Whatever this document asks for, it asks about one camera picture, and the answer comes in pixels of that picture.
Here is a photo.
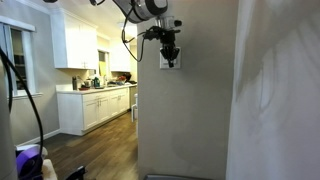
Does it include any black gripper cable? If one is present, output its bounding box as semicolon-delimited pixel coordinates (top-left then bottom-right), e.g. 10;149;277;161
120;5;148;63

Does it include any white kitchen cabinet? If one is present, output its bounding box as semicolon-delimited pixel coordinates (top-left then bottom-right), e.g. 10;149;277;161
109;39;133;73
55;84;132;137
49;8;100;71

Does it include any black cable along robot base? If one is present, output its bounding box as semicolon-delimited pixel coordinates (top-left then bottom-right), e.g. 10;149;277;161
0;46;46;169

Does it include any red bowl of items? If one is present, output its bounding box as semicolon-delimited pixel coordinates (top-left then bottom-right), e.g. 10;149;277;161
116;75;128;85

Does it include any black chair edge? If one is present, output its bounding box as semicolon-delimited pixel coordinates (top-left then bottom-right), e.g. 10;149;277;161
62;165;88;180

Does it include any green container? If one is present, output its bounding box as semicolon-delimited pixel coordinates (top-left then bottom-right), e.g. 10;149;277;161
92;76;102;89

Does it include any purple rounded object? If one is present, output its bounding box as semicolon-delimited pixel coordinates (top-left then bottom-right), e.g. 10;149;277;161
15;145;45;180

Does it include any white lower kitchen cabinet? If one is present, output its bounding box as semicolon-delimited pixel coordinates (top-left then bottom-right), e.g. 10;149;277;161
55;84;132;137

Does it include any dark bottle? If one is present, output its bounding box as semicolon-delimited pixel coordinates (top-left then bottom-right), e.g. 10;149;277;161
71;76;79;92

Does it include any dark grey bin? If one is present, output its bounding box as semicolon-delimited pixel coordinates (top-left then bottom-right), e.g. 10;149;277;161
143;173;215;180

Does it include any white framed window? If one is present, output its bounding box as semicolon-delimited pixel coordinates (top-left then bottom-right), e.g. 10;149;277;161
0;15;44;100

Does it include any white double light switch plate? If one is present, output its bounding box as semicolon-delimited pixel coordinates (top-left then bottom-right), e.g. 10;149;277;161
159;46;182;70

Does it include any grey robot stand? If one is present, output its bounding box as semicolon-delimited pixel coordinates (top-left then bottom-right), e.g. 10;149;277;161
0;59;18;180

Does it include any small kitchen window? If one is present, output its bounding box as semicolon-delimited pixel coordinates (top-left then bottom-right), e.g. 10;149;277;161
97;49;110;78

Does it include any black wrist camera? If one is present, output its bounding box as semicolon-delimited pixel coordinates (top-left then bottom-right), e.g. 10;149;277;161
143;19;183;42

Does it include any white upper kitchen cabinet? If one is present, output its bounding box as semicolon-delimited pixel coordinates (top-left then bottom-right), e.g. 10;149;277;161
49;8;100;71
109;39;133;73

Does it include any white stool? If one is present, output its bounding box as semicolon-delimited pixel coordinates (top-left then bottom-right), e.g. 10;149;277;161
130;93;139;123

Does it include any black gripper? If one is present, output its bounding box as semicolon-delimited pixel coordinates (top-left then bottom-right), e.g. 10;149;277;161
159;30;181;69

